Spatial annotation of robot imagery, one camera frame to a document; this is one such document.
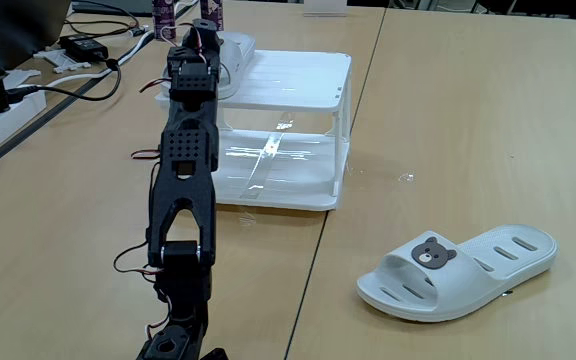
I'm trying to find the white bear slipper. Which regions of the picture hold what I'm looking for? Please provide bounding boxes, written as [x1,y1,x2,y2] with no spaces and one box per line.
[356,224,559,323]
[160,31,257,100]

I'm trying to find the white two-tier box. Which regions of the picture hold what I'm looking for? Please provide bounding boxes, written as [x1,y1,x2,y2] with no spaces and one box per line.
[155,48,353,212]

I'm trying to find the purple drink can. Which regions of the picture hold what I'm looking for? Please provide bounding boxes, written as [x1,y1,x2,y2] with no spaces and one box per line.
[151,0,177,42]
[199,0,225,32]

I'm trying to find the black flat device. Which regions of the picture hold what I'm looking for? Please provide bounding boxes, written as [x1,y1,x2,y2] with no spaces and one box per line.
[71,0,155,18]

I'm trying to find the black power adapter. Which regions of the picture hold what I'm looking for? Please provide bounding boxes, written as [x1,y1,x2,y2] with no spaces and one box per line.
[59,33,110,63]

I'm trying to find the white card stand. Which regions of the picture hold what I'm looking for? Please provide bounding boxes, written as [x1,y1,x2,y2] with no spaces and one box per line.
[302,0,349,18]

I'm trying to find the white plastic parts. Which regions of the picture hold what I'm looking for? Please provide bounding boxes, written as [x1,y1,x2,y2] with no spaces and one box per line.
[32,48,92,75]

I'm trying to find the dark laptop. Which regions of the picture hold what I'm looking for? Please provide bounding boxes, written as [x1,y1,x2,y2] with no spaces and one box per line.
[0,0,73,74]

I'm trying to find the white flat paper piece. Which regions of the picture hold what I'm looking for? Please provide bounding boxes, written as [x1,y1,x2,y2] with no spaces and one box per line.
[2,68,42,91]

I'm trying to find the white cable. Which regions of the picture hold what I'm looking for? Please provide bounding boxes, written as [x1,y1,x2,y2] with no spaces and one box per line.
[42,29,155,89]

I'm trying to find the black looped cable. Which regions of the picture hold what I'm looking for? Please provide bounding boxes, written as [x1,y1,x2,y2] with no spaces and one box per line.
[65,0,142,39]

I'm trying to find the black adapter cable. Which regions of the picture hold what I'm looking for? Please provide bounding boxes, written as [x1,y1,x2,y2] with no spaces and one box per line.
[5,58,122,103]

